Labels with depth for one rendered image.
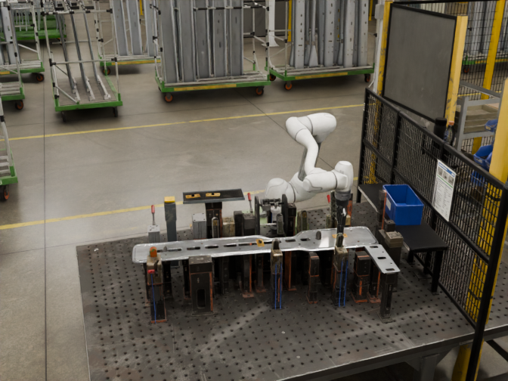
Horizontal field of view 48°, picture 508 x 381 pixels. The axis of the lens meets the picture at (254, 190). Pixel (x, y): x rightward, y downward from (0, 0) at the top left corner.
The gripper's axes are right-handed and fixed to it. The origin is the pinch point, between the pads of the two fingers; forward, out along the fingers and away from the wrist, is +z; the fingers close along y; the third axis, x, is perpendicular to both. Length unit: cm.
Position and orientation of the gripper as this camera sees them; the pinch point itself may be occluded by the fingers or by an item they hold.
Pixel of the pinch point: (340, 229)
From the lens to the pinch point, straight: 331.5
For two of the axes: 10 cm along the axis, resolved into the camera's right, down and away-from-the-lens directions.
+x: 9.9, -0.7, 1.4
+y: 1.6, 4.0, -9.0
